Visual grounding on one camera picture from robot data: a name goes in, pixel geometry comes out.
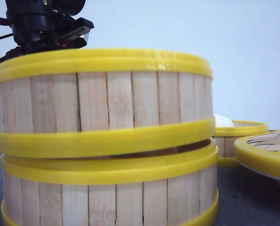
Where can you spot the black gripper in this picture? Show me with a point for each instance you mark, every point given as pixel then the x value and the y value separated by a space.
pixel 44 25

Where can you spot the bamboo steamer basket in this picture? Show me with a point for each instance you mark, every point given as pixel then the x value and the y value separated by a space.
pixel 95 102
pixel 175 187
pixel 226 136

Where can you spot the woven bamboo steamer lid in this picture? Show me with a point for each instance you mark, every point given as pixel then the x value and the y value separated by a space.
pixel 260 152

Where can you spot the bun in right basket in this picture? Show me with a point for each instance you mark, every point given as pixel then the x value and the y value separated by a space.
pixel 222 122

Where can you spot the white plate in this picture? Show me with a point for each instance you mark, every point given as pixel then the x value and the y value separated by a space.
pixel 256 171

